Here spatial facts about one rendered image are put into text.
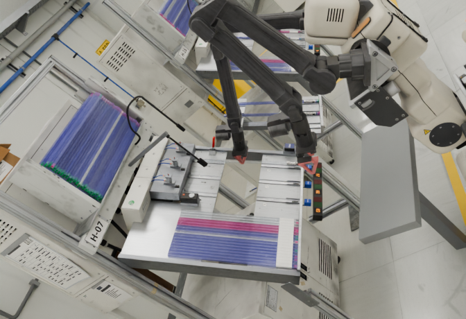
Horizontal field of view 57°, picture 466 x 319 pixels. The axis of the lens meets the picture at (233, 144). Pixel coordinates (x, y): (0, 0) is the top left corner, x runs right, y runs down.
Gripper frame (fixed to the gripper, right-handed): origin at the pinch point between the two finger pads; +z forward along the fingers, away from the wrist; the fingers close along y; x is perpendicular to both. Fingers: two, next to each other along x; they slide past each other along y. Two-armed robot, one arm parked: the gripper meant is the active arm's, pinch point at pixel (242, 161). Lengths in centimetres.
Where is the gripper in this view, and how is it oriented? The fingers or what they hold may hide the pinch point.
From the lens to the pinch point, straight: 208.8
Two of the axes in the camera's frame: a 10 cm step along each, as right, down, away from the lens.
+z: 1.4, 7.7, 6.2
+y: -1.4, 6.4, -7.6
